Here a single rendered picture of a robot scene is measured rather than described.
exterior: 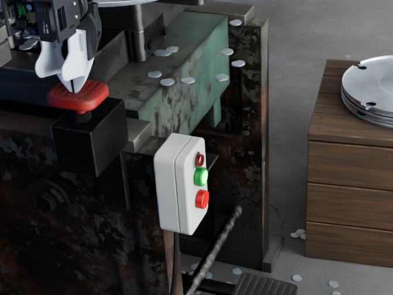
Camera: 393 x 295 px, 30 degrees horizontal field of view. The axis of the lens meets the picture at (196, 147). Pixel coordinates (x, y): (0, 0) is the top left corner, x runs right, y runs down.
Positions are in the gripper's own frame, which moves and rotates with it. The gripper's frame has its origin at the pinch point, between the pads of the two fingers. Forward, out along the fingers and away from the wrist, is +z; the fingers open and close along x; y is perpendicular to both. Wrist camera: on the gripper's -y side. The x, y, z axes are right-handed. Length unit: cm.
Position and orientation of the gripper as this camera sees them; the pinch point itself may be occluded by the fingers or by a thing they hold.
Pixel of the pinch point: (76, 80)
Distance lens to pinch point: 95.2
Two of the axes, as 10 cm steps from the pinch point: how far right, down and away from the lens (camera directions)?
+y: -3.8, 5.1, -7.8
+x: 9.2, 1.6, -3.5
